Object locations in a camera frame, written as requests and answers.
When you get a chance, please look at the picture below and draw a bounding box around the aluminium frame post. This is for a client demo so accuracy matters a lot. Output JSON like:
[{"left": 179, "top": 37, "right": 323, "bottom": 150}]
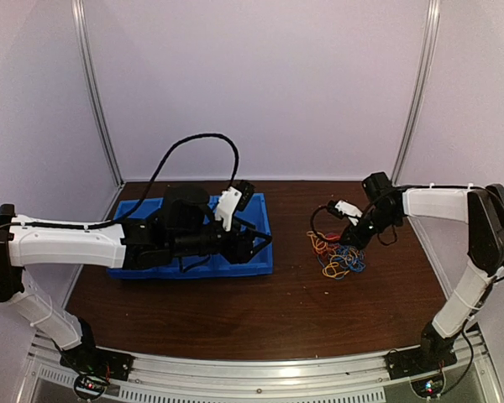
[
  {"left": 71, "top": 0, "right": 124, "bottom": 187},
  {"left": 391, "top": 0, "right": 441, "bottom": 184}
]

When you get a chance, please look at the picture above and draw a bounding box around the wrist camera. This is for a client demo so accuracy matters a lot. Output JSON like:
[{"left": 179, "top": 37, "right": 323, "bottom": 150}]
[
  {"left": 327, "top": 200, "right": 362, "bottom": 226},
  {"left": 214, "top": 180, "right": 255, "bottom": 232}
]

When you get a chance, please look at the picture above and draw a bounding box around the blue plastic bin middle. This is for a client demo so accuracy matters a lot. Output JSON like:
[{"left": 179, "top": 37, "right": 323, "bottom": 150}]
[{"left": 153, "top": 192, "right": 219, "bottom": 280}]

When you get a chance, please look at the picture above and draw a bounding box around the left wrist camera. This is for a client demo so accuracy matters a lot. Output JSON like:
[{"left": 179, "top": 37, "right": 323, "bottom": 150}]
[{"left": 214, "top": 180, "right": 255, "bottom": 232}]

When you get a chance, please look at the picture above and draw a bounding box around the circuit board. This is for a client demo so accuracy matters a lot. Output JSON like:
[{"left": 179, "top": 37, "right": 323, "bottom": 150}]
[
  {"left": 411, "top": 374, "right": 445, "bottom": 400},
  {"left": 73, "top": 375, "right": 108, "bottom": 400}
]

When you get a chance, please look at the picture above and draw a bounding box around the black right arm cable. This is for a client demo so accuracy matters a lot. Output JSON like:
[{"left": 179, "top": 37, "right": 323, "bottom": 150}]
[{"left": 309, "top": 191, "right": 400, "bottom": 247}]

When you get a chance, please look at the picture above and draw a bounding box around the left aluminium frame post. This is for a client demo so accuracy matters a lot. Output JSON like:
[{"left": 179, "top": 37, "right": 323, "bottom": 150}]
[{"left": 71, "top": 0, "right": 124, "bottom": 187}]

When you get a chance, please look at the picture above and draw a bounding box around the right circuit board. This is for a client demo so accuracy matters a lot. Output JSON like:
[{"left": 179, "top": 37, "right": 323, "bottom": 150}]
[{"left": 411, "top": 374, "right": 445, "bottom": 400}]

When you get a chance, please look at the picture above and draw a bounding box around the blue plastic bin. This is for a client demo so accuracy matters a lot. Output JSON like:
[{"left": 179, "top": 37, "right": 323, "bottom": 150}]
[
  {"left": 107, "top": 197, "right": 179, "bottom": 280},
  {"left": 153, "top": 192, "right": 219, "bottom": 280},
  {"left": 209, "top": 193, "right": 273, "bottom": 278}
]

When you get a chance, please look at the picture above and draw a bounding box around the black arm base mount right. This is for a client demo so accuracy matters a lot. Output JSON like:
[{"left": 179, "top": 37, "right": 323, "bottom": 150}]
[{"left": 384, "top": 347, "right": 458, "bottom": 379}]

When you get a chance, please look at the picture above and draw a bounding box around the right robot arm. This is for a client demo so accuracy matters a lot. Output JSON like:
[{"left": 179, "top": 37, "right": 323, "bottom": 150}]
[{"left": 328, "top": 172, "right": 504, "bottom": 371}]

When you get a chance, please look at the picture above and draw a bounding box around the right aluminium frame post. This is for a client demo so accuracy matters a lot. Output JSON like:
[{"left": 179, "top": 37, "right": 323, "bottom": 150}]
[{"left": 391, "top": 0, "right": 441, "bottom": 184}]

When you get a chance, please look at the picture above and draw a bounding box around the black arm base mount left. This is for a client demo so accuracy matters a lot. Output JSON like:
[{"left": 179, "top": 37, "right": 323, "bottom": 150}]
[{"left": 60, "top": 348, "right": 134, "bottom": 381}]

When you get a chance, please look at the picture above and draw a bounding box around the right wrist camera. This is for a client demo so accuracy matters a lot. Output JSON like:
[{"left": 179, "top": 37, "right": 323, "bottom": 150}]
[{"left": 327, "top": 200, "right": 362, "bottom": 226}]

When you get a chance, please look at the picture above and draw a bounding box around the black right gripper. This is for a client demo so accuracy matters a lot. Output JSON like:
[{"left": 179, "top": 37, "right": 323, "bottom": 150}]
[{"left": 339, "top": 206, "right": 401, "bottom": 250}]

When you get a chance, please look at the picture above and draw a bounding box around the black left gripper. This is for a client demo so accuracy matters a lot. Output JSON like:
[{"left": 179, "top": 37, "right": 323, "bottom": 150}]
[{"left": 169, "top": 215, "right": 272, "bottom": 264}]

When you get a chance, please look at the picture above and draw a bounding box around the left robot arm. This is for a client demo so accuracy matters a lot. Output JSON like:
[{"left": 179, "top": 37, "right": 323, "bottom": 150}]
[{"left": 0, "top": 181, "right": 272, "bottom": 373}]

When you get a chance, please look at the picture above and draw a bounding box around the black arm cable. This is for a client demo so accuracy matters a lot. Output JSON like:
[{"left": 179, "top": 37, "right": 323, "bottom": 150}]
[
  {"left": 100, "top": 133, "right": 240, "bottom": 230},
  {"left": 309, "top": 191, "right": 400, "bottom": 247}
]

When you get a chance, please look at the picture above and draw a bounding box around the blue plastic bin left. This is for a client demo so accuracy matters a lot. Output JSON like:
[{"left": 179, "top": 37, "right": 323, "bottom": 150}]
[{"left": 107, "top": 197, "right": 179, "bottom": 280}]

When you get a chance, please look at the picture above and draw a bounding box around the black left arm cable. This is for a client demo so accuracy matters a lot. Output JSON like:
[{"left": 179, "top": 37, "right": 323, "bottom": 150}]
[{"left": 100, "top": 133, "right": 240, "bottom": 230}]

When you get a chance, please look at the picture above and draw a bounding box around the left circuit board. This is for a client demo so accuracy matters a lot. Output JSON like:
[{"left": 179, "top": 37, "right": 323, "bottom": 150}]
[{"left": 73, "top": 375, "right": 108, "bottom": 400}]

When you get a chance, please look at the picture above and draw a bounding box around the blue plastic bin right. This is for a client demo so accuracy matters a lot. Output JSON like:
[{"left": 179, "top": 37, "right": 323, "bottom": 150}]
[{"left": 209, "top": 193, "right": 273, "bottom": 278}]

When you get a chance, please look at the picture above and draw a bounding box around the aluminium front rail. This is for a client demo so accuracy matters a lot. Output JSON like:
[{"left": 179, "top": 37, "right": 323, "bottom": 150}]
[{"left": 13, "top": 330, "right": 504, "bottom": 402}]

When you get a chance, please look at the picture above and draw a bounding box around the yellow cable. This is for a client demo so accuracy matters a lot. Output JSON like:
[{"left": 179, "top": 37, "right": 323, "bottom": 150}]
[{"left": 306, "top": 230, "right": 365, "bottom": 279}]

